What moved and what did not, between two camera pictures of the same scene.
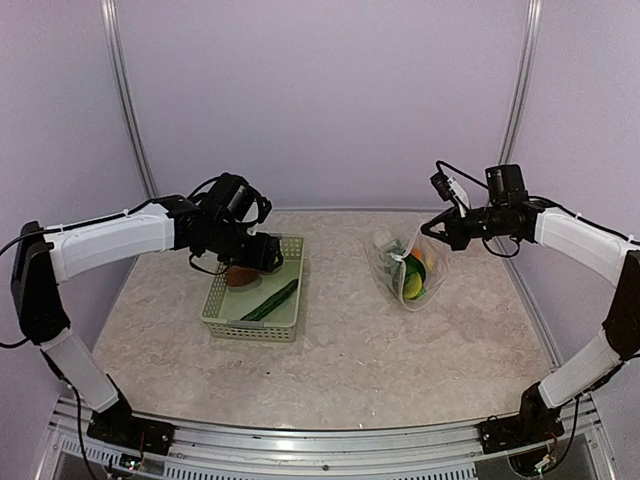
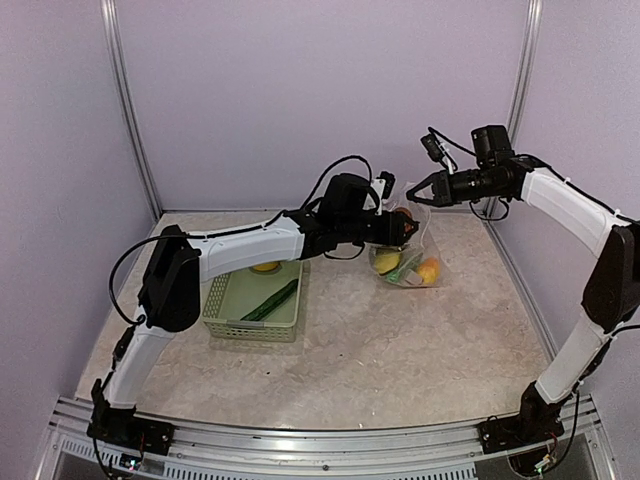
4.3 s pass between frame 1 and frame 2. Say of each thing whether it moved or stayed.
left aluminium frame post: stayed
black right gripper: moved
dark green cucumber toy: stayed
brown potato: moved
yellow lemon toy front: moved
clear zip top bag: moved
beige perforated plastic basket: stayed
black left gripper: moved
